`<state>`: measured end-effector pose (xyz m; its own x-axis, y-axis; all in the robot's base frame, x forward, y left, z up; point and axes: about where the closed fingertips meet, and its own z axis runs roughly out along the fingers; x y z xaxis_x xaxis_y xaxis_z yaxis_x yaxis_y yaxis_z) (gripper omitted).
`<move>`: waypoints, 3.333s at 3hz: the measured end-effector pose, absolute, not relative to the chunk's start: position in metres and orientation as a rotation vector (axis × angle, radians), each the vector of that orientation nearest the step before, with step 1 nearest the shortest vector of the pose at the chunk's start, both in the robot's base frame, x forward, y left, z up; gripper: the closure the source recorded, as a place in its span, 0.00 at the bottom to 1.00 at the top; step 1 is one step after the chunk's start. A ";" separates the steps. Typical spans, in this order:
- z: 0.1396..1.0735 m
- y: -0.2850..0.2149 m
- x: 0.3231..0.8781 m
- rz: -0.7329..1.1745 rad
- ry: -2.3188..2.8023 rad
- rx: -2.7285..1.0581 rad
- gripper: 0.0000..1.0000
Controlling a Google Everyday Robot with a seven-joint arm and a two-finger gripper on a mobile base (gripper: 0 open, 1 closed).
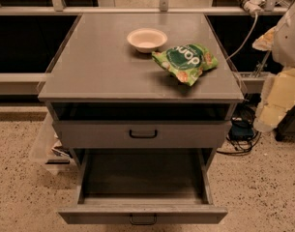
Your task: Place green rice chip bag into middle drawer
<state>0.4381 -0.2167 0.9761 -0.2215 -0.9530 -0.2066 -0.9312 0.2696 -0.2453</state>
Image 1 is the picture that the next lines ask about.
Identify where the white power cable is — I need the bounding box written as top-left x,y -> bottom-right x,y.
225,11 -> 259,62

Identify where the blue box with cables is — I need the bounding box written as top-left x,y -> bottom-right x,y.
218,104 -> 261,156

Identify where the closed grey upper drawer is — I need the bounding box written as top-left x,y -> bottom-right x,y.
53,121 -> 231,149

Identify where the white power strip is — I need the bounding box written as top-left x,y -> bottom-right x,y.
237,0 -> 264,16

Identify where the slanted metal rod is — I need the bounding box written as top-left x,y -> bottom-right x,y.
251,51 -> 271,78

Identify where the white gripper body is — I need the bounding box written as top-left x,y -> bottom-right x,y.
272,2 -> 295,67

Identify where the grey drawer cabinet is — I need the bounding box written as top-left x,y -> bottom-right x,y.
37,12 -> 245,166

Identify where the green rice chip bag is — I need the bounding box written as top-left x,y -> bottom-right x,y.
152,43 -> 218,86

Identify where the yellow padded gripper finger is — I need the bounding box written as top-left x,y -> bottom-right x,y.
253,68 -> 295,132
252,27 -> 276,51

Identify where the dark cabinet at right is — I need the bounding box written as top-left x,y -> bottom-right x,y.
275,105 -> 295,141

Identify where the white paper bowl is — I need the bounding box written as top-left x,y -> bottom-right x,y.
127,28 -> 167,53

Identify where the metal railing beam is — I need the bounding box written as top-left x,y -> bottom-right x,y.
0,5 -> 290,17

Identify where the open grey lower drawer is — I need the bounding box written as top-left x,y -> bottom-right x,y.
59,149 -> 227,225

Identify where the clear plastic storage bin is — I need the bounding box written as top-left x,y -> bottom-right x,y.
29,114 -> 77,175

